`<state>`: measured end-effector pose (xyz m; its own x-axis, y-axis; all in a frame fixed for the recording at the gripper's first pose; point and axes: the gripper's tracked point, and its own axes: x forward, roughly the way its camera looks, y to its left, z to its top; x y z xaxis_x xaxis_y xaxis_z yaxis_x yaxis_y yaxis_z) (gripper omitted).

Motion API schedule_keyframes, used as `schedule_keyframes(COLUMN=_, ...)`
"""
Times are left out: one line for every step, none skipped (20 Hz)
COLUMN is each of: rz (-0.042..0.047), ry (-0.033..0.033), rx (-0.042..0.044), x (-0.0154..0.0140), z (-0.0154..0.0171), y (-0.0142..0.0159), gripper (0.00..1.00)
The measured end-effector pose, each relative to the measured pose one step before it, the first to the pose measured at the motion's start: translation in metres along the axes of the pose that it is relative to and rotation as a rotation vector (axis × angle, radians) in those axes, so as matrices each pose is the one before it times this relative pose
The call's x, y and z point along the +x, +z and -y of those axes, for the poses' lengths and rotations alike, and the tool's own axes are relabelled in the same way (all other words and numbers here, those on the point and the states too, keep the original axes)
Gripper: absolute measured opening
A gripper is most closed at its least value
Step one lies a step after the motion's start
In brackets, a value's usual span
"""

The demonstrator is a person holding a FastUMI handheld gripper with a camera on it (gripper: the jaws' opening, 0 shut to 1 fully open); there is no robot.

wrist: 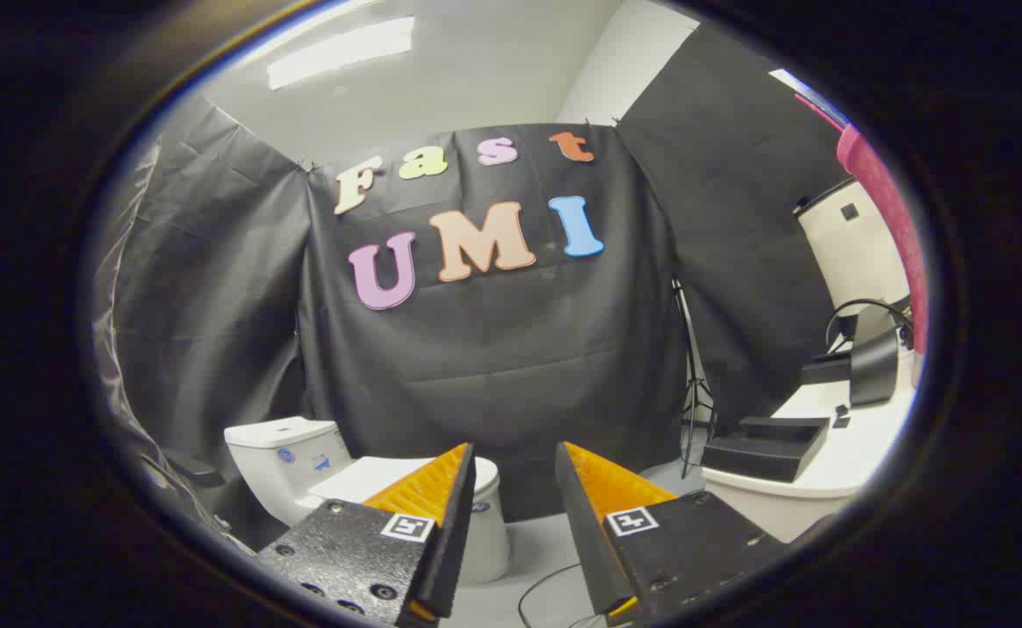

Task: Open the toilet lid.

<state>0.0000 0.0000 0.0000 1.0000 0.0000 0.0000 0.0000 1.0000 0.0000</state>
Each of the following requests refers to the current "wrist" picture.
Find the white round table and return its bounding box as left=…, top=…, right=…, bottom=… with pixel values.
left=703, top=349, right=917, bottom=543

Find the pink cloth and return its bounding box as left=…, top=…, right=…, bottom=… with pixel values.
left=836, top=124, right=929, bottom=354

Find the black light stand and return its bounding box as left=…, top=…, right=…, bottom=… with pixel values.
left=671, top=277, right=719, bottom=479

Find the black cylindrical device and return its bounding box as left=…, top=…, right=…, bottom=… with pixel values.
left=849, top=327, right=901, bottom=406

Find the white toilet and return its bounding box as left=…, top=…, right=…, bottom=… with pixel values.
left=224, top=417, right=512, bottom=585

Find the black stepped box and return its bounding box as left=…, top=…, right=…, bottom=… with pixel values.
left=701, top=416, right=831, bottom=483

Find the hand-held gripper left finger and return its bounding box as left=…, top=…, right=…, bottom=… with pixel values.
left=256, top=442, right=478, bottom=628

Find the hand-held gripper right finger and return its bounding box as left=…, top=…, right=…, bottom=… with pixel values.
left=555, top=441, right=787, bottom=625

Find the ceiling light panel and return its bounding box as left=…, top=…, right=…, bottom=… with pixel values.
left=267, top=16, right=416, bottom=91

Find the black looped cable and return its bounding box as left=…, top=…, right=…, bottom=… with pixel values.
left=825, top=298, right=915, bottom=352

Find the thin black floor cable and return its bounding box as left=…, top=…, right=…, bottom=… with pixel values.
left=517, top=563, right=608, bottom=628

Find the flat black box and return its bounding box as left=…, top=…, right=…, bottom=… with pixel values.
left=801, top=352, right=853, bottom=386

